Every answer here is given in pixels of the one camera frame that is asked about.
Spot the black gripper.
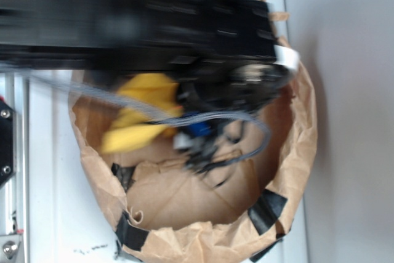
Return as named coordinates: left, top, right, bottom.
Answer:
left=172, top=0, right=298, bottom=158

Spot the yellow cloth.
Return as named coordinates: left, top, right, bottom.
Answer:
left=101, top=73, right=183, bottom=153

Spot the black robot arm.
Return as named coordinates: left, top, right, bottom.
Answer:
left=1, top=0, right=299, bottom=137

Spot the black tape strip right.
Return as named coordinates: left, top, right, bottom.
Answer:
left=247, top=189, right=287, bottom=235

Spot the black tape strip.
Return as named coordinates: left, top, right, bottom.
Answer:
left=247, top=189, right=287, bottom=235
left=115, top=211, right=150, bottom=251

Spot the brown paper bag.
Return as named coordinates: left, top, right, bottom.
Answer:
left=69, top=65, right=318, bottom=262

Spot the black tape strip left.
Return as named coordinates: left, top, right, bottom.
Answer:
left=115, top=211, right=150, bottom=251

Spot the grey braided cable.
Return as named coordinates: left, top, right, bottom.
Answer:
left=0, top=65, right=272, bottom=165

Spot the aluminium frame rail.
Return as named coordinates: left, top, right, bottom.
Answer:
left=1, top=73, right=29, bottom=262

